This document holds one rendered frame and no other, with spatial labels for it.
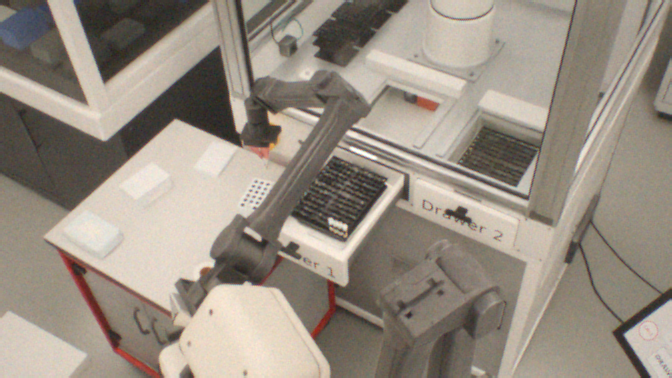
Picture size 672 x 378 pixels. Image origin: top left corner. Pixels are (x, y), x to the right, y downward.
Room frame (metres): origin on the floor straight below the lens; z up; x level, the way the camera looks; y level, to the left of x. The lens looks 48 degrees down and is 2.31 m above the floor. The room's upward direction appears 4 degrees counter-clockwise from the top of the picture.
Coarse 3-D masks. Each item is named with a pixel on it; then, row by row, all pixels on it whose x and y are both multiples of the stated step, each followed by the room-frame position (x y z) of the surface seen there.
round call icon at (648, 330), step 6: (648, 318) 0.75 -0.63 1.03; (642, 324) 0.74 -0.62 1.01; (648, 324) 0.74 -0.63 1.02; (654, 324) 0.73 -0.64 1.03; (636, 330) 0.74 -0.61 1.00; (642, 330) 0.73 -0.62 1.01; (648, 330) 0.73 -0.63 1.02; (654, 330) 0.72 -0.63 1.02; (660, 330) 0.72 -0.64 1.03; (642, 336) 0.72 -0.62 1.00; (648, 336) 0.72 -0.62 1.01; (654, 336) 0.71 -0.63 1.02; (648, 342) 0.71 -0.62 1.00
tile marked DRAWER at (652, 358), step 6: (660, 348) 0.69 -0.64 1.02; (654, 354) 0.68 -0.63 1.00; (660, 354) 0.67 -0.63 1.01; (666, 354) 0.67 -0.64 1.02; (648, 360) 0.67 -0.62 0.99; (654, 360) 0.67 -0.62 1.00; (660, 360) 0.66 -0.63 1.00; (666, 360) 0.66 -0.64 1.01; (654, 366) 0.66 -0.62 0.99; (660, 366) 0.65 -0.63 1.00; (666, 366) 0.65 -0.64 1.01; (660, 372) 0.64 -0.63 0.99; (666, 372) 0.64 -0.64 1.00
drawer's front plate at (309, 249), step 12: (288, 240) 1.11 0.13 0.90; (300, 240) 1.09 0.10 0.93; (300, 252) 1.09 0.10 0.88; (312, 252) 1.07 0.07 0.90; (324, 252) 1.05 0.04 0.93; (300, 264) 1.09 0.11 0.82; (312, 264) 1.07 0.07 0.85; (324, 264) 1.05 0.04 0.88; (336, 264) 1.03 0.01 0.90; (324, 276) 1.05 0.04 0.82; (336, 276) 1.03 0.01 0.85
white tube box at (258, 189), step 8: (256, 184) 1.41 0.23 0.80; (264, 184) 1.41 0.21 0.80; (248, 192) 1.38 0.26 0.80; (256, 192) 1.39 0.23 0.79; (264, 192) 1.38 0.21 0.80; (240, 200) 1.35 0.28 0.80; (248, 200) 1.35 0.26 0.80; (256, 200) 1.35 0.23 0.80; (240, 208) 1.32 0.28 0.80; (248, 208) 1.32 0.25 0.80
